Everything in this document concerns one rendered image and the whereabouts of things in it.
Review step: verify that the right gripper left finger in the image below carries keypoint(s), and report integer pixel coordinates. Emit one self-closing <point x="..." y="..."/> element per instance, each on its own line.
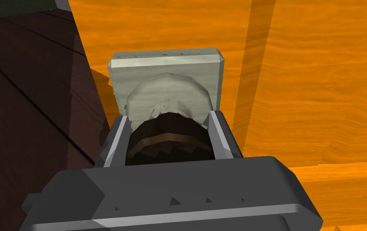
<point x="114" y="144"/>

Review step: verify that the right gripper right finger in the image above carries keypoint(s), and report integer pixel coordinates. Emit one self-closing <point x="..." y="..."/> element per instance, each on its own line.
<point x="223" y="138"/>

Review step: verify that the grey and brown door knob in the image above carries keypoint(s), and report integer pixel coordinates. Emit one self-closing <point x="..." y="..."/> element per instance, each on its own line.
<point x="167" y="96"/>

